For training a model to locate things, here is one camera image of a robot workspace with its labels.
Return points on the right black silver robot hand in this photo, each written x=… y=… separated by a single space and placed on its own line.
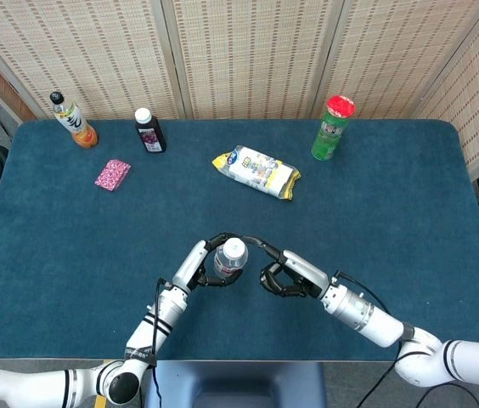
x=305 y=268

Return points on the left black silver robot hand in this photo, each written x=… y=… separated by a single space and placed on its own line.
x=188 y=265

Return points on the clear plastic water bottle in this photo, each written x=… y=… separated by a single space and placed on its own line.
x=227 y=267

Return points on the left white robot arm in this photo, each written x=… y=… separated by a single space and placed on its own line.
x=167 y=310

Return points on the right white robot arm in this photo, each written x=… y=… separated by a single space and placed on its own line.
x=371 y=323

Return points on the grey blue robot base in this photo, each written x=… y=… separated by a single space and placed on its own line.
x=235 y=382

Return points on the dark grape juice bottle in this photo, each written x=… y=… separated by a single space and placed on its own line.
x=151 y=136

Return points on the orange juice bottle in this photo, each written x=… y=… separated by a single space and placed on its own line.
x=76 y=123

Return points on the yellow white snack package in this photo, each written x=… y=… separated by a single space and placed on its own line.
x=256 y=170

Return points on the blue felt table mat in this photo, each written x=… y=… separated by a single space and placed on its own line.
x=74 y=246

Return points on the pink patterned tissue pack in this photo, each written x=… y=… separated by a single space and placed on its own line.
x=112 y=174

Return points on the green chip can red lid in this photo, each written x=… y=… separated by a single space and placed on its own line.
x=328 y=136

